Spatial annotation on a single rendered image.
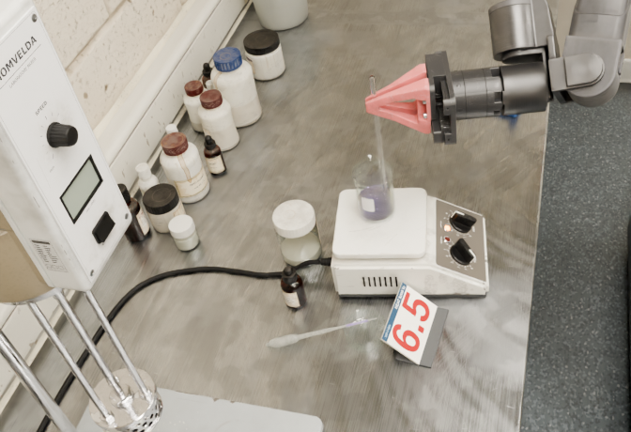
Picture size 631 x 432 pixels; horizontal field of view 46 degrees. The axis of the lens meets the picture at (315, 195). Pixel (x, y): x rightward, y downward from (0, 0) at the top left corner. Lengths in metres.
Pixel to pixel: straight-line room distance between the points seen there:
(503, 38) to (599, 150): 1.50
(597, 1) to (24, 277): 0.64
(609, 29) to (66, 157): 0.58
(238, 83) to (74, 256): 0.77
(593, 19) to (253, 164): 0.60
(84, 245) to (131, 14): 0.81
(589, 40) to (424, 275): 0.34
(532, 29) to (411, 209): 0.28
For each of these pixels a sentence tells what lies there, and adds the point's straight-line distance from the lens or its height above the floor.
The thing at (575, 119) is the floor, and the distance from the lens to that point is 2.46.
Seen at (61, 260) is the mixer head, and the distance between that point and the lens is 0.54.
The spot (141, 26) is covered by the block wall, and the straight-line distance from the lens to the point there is 1.34.
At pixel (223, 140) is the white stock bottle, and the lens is 1.26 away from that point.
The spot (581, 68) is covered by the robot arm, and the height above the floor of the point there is 1.06.
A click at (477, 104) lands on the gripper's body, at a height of 1.02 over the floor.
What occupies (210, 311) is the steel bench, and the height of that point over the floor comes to 0.75.
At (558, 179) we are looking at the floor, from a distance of 2.25.
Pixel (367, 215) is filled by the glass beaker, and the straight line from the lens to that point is 0.96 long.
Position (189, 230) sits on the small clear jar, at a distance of 1.10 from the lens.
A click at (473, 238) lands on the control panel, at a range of 1.02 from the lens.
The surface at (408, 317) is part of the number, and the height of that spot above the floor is 0.78.
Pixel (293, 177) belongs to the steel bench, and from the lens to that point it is 1.19.
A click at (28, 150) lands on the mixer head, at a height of 1.28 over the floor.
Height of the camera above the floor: 1.54
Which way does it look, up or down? 44 degrees down
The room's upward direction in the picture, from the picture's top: 12 degrees counter-clockwise
